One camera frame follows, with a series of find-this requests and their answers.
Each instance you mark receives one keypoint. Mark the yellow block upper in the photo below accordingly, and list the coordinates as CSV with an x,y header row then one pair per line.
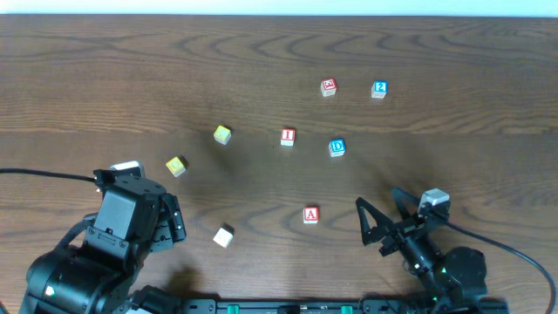
x,y
222,134

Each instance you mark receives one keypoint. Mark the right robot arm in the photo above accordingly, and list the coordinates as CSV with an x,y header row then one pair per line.
x,y
455,280

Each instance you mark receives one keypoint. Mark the red letter A block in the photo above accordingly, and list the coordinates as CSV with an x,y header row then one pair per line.
x,y
311,215

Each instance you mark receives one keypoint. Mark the blue letter D block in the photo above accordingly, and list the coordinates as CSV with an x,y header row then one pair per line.
x,y
337,148

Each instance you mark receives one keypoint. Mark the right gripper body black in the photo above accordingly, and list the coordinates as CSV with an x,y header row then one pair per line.
x,y
399,232

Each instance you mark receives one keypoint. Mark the yellow block lower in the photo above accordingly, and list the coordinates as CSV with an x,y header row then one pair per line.
x,y
177,166

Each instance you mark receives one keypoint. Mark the blue number 2 block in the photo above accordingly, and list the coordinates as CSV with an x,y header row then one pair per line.
x,y
379,89

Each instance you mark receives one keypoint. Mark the red picture block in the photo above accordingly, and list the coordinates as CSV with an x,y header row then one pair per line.
x,y
328,87

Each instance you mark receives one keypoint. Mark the red letter I block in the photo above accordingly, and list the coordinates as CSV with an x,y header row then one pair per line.
x,y
288,137

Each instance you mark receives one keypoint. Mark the plain cream wooden block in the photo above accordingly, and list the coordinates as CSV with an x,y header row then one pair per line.
x,y
224,237

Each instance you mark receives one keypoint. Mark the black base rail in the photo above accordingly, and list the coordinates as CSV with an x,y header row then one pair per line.
x,y
375,305

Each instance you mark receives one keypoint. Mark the yellow block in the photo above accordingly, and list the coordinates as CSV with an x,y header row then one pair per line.
x,y
222,134
177,166

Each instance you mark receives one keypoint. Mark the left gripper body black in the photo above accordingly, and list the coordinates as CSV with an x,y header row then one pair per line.
x,y
175,222

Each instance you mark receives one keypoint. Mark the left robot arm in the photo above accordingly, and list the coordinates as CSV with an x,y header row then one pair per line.
x,y
94,266

